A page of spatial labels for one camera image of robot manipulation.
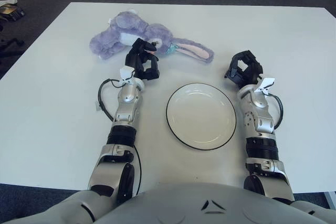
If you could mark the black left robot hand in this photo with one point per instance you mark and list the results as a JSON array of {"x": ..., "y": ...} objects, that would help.
[{"x": 131, "y": 58}]

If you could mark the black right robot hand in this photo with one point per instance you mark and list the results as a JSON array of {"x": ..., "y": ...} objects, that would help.
[{"x": 252, "y": 74}]

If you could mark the purple plush bunny doll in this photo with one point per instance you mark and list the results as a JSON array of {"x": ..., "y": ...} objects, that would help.
[{"x": 126, "y": 24}]

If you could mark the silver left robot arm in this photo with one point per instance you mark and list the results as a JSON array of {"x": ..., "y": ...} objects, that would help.
[{"x": 126, "y": 103}]

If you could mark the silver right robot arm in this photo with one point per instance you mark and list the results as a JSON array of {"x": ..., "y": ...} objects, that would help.
[{"x": 260, "y": 119}]

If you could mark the white plate with black rim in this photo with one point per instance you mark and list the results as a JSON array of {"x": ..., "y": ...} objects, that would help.
[{"x": 200, "y": 116}]

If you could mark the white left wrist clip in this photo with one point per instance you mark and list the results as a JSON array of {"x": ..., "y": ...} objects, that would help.
[{"x": 126, "y": 73}]

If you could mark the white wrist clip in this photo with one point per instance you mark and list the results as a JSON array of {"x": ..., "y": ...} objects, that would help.
[
  {"x": 126, "y": 73},
  {"x": 265, "y": 83}
]

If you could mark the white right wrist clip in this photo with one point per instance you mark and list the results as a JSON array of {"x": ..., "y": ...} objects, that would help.
[{"x": 265, "y": 83}]

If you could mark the black office chair base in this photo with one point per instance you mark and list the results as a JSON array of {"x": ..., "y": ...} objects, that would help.
[{"x": 13, "y": 42}]

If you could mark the black and gold box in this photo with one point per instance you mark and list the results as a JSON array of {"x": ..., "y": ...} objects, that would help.
[{"x": 10, "y": 10}]

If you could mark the white object on floor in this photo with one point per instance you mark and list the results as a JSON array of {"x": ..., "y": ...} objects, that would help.
[{"x": 10, "y": 0}]

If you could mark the grey robot torso shell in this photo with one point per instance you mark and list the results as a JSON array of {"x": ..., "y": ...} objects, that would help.
[{"x": 183, "y": 203}]

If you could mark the grey table leg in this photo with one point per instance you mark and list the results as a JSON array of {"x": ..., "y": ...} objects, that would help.
[{"x": 331, "y": 197}]

